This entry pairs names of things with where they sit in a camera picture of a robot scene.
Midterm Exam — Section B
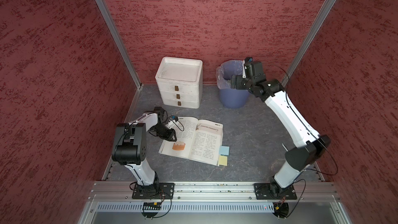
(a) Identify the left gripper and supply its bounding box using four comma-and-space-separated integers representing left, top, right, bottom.
150, 123, 177, 142

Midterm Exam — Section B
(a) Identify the magazine book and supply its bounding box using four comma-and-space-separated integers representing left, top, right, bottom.
159, 117, 223, 166

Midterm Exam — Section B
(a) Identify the blue sticky note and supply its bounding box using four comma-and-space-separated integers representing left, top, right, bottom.
219, 146, 230, 156

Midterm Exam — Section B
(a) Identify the yellow sticky note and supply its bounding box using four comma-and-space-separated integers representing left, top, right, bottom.
218, 155, 228, 166

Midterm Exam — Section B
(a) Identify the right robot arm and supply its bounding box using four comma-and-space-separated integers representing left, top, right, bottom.
231, 75, 330, 196

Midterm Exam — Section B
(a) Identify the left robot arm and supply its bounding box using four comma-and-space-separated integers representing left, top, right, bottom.
112, 106, 177, 199

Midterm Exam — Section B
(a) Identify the clear bin liner bag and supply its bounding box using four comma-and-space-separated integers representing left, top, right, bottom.
216, 60, 243, 90

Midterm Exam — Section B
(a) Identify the blue trash bin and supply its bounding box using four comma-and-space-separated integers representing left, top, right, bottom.
219, 89, 250, 108

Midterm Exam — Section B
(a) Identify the white three-drawer box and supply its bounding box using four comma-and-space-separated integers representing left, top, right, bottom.
155, 57, 203, 109

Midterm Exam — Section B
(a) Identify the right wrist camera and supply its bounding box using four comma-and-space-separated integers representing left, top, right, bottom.
243, 57, 266, 81

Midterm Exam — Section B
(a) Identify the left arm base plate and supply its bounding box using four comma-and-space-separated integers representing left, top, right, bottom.
131, 183, 175, 200

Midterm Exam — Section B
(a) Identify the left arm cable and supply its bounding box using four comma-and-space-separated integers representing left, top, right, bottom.
139, 189, 172, 220

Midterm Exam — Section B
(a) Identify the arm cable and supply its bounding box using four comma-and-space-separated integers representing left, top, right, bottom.
272, 178, 307, 219
139, 189, 172, 220

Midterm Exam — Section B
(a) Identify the aluminium front rail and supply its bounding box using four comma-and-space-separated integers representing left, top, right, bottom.
88, 180, 342, 203

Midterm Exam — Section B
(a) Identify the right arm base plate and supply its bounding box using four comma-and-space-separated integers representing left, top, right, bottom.
254, 183, 297, 201

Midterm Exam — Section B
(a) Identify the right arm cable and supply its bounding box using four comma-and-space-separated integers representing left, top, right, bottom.
272, 178, 307, 219

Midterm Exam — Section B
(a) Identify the right corner aluminium post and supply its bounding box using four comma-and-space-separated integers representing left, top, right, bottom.
281, 0, 337, 86

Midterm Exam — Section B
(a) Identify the corner aluminium post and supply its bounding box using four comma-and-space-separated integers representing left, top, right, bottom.
281, 0, 337, 86
95, 0, 142, 90

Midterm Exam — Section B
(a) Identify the left corner aluminium post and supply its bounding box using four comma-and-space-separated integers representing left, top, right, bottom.
95, 0, 142, 90

